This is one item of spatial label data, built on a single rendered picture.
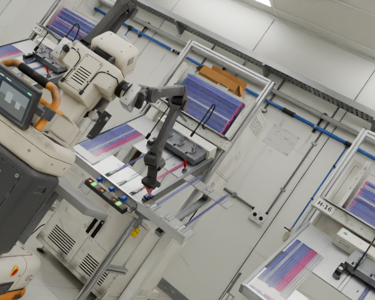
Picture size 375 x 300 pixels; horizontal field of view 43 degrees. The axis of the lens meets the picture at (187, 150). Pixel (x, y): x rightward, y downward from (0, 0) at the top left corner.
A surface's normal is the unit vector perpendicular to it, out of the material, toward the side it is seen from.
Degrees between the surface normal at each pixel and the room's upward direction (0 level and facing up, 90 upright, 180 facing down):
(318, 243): 45
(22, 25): 90
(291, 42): 90
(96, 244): 90
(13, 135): 90
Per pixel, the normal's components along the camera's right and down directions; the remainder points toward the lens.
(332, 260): 0.16, -0.80
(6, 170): -0.15, -0.18
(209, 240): -0.35, -0.31
